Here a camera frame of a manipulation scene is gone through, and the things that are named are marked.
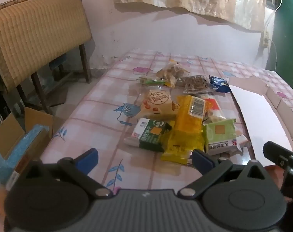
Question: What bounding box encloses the clear snack bag red label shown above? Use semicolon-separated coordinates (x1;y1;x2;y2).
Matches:
204;97;228;124

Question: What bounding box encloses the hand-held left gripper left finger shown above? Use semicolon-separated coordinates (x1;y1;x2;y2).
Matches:
27;148;113;197

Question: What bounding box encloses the dark green and white packet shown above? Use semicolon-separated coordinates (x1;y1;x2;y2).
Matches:
124;117;173;152

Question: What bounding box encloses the cardboard box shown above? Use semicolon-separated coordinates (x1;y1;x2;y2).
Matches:
228;74;293;168

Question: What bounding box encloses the brown cardboard carton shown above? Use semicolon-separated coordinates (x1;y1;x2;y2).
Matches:
0;106;54;191

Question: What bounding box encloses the yellowed wall socket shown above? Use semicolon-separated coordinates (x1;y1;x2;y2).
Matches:
261;30;270;49

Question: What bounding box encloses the clear bag of brown sticks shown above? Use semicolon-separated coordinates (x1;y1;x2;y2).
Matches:
177;75;216;95

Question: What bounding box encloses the green door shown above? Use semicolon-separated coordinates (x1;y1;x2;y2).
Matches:
265;0;293;121

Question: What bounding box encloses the green snack bar packet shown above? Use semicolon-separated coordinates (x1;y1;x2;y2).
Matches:
139;76;169;87

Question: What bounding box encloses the small white snack packet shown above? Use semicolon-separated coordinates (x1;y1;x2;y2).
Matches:
230;134;253;151

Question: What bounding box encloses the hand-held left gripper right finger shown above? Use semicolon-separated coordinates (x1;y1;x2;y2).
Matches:
177;149;266;197

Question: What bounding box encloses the white power cable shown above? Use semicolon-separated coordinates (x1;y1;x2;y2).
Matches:
269;39;279;72
265;0;293;33

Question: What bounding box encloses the clear bag of brown pastries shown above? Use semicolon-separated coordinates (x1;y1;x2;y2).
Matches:
157;60;191;88

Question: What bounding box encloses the checked cloth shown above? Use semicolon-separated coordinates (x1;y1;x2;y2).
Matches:
0;0;34;12

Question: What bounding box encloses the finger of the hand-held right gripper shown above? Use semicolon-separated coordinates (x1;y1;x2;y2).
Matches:
263;141;293;168

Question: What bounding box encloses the dark printed cloth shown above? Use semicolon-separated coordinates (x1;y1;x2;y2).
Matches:
0;82;15;136

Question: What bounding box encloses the blue foam block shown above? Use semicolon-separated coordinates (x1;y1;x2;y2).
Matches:
0;124;50;184

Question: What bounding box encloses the dark wooden folding frame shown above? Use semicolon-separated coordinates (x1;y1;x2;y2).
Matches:
16;42;91;116

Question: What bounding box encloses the light green snack packet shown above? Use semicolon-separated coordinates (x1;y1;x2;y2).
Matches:
203;118;237;155

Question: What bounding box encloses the beige round-label snack packet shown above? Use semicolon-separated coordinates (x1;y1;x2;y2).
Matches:
140;89;180;121

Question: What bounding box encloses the blue cookie packet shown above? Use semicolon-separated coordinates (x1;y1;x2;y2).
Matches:
208;75;232;93

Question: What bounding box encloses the yellow clear packet with barcode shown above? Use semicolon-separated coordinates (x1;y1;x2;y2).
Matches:
174;95;207;136

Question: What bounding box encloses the long yellow snack packet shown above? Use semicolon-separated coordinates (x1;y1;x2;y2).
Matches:
160;128;206;166

